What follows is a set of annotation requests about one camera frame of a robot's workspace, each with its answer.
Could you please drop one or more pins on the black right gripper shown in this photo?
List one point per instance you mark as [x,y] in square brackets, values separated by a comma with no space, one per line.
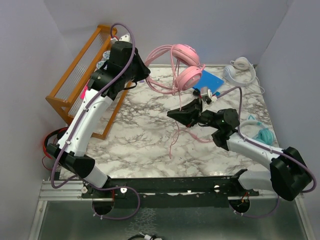
[189,114]

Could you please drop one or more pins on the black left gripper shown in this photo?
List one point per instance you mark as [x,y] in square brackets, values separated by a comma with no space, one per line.
[144,70]

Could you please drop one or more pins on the pink cat-ear headphones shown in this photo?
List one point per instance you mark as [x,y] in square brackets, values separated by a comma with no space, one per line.
[185,65]

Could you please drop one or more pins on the teal cat-ear headphones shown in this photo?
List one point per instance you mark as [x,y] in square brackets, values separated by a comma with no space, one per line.
[264,135]

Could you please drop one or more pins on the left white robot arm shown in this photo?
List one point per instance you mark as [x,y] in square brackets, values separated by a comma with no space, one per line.
[69,152]

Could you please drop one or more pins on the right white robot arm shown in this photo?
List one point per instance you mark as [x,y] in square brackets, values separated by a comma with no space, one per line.
[286,173]

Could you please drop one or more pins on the white headphones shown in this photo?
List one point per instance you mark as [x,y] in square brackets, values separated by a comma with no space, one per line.
[241,65]

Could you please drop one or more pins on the red black headphones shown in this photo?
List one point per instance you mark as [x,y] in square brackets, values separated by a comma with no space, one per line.
[51,138]

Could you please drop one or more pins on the red black marker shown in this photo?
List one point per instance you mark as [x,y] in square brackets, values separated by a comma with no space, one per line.
[196,92]

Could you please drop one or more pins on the blue-lidded jar rear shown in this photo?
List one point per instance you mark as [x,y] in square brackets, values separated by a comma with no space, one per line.
[106,55]

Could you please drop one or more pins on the blue-lidded jar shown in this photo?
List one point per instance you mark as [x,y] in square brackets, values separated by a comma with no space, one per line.
[101,65]
[106,55]

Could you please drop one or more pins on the blue notebook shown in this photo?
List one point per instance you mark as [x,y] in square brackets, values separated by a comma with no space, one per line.
[209,80]

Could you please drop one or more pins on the blue-lidded jar front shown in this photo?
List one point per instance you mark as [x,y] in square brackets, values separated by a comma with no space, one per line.
[101,65]

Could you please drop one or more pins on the wooden tiered shelf rack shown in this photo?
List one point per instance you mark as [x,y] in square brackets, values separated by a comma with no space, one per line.
[65,98]

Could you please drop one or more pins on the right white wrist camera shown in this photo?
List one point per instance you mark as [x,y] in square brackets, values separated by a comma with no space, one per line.
[207,96]

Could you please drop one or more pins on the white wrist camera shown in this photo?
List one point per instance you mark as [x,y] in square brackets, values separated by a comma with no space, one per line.
[207,96]
[123,38]

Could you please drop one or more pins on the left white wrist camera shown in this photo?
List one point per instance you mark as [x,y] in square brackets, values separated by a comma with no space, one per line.
[123,38]

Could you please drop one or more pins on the black front mounting rail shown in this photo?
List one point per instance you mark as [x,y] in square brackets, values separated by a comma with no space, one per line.
[170,192]

